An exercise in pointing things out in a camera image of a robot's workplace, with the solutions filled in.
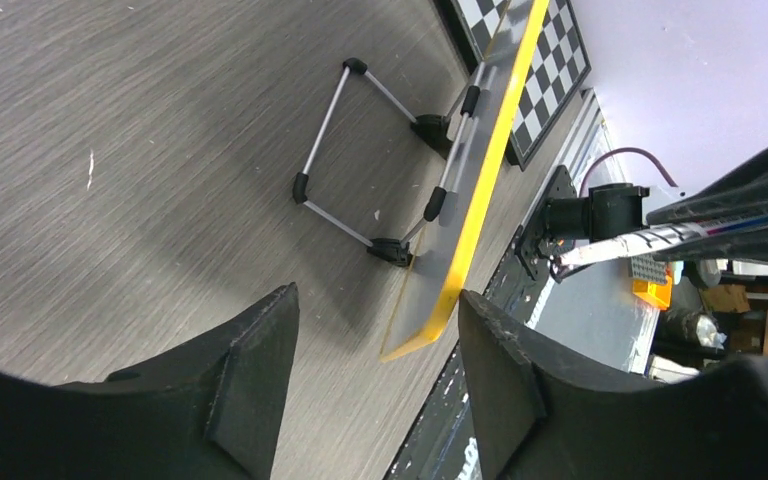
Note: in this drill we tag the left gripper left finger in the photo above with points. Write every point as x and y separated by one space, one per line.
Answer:
209 408

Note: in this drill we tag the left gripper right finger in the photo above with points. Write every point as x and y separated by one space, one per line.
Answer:
712 426

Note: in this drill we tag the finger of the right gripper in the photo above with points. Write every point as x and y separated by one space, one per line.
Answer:
750 246
741 192

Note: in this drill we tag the yellow framed whiteboard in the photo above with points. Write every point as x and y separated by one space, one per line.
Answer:
444 248

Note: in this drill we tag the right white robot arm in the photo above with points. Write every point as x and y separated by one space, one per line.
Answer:
605 212

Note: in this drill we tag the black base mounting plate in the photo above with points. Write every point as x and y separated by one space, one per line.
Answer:
496 411

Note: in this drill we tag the black white chessboard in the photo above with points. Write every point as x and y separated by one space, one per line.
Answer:
559 65

